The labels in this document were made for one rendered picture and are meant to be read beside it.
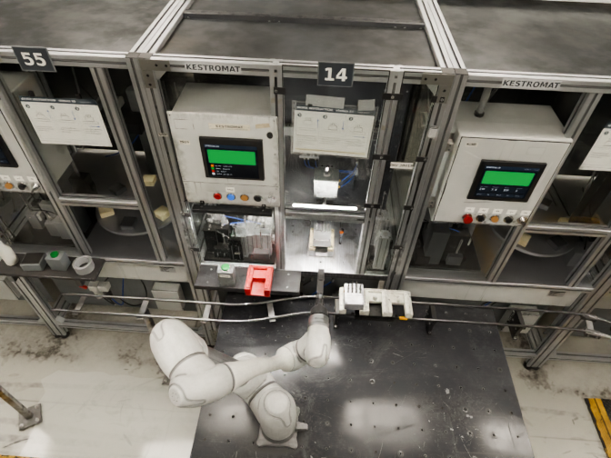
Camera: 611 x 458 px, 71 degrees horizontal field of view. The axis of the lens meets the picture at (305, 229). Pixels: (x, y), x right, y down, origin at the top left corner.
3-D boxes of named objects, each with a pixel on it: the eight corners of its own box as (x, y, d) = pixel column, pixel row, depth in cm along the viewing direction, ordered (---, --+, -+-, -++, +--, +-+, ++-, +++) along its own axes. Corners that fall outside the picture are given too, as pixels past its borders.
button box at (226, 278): (219, 286, 218) (216, 272, 209) (222, 273, 223) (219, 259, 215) (235, 287, 218) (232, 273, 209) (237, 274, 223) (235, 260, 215)
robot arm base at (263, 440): (305, 450, 187) (306, 446, 183) (255, 446, 187) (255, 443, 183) (308, 408, 199) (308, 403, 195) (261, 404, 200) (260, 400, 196)
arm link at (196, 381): (239, 377, 133) (216, 346, 140) (189, 397, 119) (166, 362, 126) (225, 405, 138) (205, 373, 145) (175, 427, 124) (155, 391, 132)
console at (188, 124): (185, 205, 192) (164, 115, 159) (200, 166, 212) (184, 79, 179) (278, 211, 191) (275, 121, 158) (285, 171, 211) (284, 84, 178)
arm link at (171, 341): (257, 410, 193) (231, 373, 205) (283, 384, 195) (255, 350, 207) (158, 385, 129) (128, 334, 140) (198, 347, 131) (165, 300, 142)
